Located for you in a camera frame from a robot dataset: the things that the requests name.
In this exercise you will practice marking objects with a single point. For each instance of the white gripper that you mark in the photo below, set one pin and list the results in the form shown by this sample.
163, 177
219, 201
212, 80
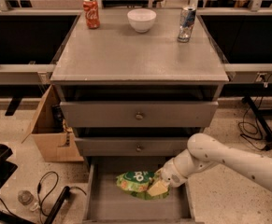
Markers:
169, 174

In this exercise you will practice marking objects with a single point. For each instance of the green rice chip bag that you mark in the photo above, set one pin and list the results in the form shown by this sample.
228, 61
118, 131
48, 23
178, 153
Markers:
137, 184

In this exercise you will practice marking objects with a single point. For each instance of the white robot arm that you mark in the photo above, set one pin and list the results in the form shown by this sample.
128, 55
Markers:
203, 151

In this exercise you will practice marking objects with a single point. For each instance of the grey middle drawer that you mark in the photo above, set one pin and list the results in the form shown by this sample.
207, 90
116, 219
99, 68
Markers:
131, 146

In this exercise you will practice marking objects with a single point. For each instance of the grey open bottom drawer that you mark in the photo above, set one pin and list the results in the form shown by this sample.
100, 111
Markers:
108, 204

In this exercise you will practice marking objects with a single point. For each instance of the grey top drawer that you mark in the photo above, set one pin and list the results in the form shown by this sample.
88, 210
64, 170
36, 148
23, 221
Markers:
159, 114

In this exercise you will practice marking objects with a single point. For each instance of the grey drawer cabinet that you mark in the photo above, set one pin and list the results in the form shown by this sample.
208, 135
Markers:
116, 63

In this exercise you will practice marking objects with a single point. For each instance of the brown cardboard box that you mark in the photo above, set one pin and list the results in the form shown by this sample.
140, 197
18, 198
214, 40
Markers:
54, 144

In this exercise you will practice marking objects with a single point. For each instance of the black table leg right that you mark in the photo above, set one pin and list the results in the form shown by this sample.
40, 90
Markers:
262, 129

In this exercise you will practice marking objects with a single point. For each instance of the clear plastic water bottle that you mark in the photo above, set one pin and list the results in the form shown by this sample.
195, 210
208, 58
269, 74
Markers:
28, 200

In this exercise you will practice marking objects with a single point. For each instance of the white ceramic bowl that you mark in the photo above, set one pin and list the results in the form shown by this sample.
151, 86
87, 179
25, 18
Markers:
141, 19

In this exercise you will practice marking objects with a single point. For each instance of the blue silver energy drink can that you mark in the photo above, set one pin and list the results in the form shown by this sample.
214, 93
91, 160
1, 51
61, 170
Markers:
186, 23

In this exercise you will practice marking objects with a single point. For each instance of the red cola can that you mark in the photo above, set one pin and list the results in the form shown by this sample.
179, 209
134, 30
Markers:
91, 13

